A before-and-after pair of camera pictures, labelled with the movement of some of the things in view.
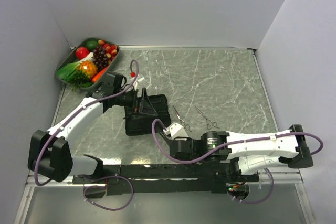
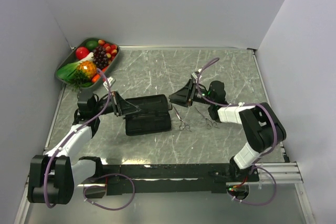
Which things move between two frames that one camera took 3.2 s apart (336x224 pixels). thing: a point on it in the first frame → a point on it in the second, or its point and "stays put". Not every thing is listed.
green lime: x=92 y=45 stays put
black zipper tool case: x=139 y=124 stays put
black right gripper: x=186 y=138 → x=182 y=96
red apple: x=81 y=52 stays put
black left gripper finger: x=146 y=106 → x=126 y=107
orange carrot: x=96 y=76 stays put
